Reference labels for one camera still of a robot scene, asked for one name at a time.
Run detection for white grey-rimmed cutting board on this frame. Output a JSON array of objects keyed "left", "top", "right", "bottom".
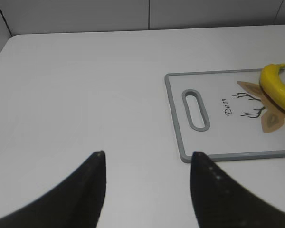
[{"left": 164, "top": 69, "right": 285, "bottom": 163}]

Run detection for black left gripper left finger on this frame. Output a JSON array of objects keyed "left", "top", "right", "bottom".
[{"left": 0, "top": 151, "right": 107, "bottom": 228}]

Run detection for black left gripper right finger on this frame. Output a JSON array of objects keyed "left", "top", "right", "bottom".
[{"left": 190, "top": 152, "right": 285, "bottom": 228}]

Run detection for yellow plastic banana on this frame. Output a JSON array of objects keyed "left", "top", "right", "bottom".
[{"left": 259, "top": 63, "right": 285, "bottom": 111}]

